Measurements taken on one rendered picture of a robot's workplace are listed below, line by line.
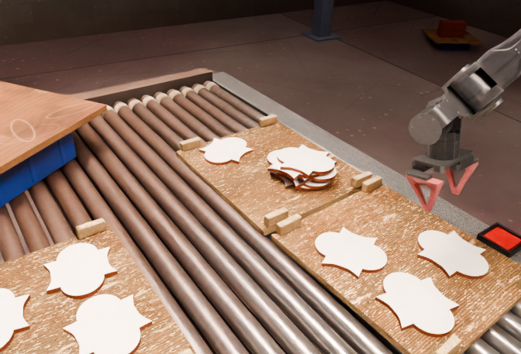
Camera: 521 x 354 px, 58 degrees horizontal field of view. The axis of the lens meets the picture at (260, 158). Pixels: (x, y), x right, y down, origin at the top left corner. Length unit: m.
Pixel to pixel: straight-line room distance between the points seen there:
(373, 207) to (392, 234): 0.10
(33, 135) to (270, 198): 0.59
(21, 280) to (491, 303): 0.87
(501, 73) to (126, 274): 0.75
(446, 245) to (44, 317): 0.78
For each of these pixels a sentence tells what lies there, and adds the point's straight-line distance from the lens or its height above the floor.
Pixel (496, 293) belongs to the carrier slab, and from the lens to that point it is 1.02.
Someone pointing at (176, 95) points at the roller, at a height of 0.92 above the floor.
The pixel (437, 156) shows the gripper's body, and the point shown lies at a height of 1.15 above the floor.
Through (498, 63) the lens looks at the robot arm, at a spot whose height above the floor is 1.34.
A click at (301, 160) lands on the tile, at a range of 1.17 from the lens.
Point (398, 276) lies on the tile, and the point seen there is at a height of 0.95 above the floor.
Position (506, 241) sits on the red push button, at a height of 0.93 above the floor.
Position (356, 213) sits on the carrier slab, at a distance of 1.11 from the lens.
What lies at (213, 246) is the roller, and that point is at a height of 0.92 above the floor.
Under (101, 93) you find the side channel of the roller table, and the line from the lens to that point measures 1.69.
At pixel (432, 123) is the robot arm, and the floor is 1.25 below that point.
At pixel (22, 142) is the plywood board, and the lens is 1.25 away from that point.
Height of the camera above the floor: 1.60
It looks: 31 degrees down
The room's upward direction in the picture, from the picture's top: 2 degrees clockwise
